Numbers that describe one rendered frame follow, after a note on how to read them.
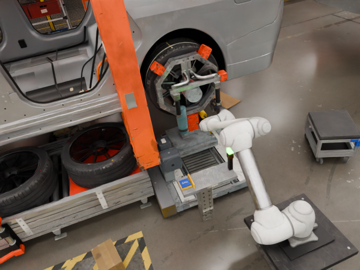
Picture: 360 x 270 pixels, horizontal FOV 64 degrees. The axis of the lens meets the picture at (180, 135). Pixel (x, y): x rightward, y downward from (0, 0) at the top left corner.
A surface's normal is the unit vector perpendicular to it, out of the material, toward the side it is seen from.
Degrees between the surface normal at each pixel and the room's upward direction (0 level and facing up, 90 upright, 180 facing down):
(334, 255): 0
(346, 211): 0
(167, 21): 90
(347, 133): 0
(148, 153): 90
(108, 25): 90
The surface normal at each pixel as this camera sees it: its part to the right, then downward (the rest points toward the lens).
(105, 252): -0.12, -0.77
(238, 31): 0.33, 0.56
